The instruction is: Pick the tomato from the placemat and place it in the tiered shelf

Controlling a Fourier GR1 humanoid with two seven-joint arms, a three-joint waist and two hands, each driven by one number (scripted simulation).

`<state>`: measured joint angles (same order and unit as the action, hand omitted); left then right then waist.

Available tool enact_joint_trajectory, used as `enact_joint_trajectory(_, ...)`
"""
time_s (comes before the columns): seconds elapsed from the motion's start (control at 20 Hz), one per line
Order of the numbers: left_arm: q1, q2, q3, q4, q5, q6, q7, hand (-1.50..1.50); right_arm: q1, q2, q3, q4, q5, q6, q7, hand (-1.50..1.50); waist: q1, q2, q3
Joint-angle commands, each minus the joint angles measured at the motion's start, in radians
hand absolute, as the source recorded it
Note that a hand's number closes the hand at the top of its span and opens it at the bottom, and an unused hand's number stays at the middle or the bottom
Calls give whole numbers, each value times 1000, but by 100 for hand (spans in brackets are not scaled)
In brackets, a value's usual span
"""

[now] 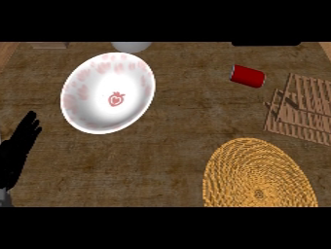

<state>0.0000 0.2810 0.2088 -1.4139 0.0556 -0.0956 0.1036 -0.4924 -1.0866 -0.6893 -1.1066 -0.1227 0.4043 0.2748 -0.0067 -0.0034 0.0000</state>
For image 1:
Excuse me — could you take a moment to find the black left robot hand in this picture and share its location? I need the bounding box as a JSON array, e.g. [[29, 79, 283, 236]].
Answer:
[[0, 110, 44, 191]]

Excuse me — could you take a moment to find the woven yellow round placemat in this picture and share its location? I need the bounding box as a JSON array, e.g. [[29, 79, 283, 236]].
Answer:
[[202, 137, 320, 208]]

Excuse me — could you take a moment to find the brown wooden tiered shelf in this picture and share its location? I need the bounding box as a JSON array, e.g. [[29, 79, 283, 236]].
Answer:
[[262, 72, 331, 152]]

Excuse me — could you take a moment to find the white bowl with strawberry print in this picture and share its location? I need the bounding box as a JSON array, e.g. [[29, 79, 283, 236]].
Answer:
[[60, 52, 157, 135]]

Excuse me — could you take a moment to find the pale brown flat block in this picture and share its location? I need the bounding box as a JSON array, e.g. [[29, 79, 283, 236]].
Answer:
[[30, 42, 72, 50]]

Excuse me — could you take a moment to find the white round vessel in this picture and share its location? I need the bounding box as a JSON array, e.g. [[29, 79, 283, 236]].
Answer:
[[110, 42, 154, 54]]

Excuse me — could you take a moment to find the red can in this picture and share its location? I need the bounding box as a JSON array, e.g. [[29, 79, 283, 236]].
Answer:
[[228, 64, 268, 89]]

